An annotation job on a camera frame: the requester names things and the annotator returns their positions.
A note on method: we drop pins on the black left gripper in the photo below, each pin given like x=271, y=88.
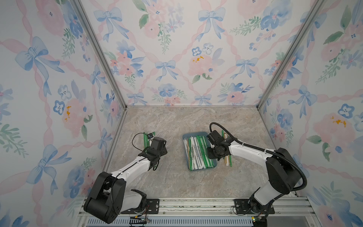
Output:
x=164, y=150

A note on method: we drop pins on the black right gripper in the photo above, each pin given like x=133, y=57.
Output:
x=211, y=156

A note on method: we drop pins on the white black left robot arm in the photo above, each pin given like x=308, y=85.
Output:
x=108, y=197

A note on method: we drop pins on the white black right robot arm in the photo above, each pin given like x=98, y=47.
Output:
x=284, y=175

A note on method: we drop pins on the blue plastic storage tray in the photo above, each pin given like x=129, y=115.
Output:
x=197, y=149

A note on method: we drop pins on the green straw right pile edge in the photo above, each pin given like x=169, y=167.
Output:
x=230, y=161

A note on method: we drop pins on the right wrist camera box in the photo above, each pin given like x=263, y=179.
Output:
x=215, y=138

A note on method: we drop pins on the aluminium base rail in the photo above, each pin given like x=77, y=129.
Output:
x=220, y=212

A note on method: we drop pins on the aluminium frame post left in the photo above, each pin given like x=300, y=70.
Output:
x=80, y=11

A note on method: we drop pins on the aluminium frame post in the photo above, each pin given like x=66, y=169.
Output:
x=303, y=30
x=80, y=11

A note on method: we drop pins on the aluminium frame post right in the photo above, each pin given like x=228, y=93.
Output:
x=303, y=30

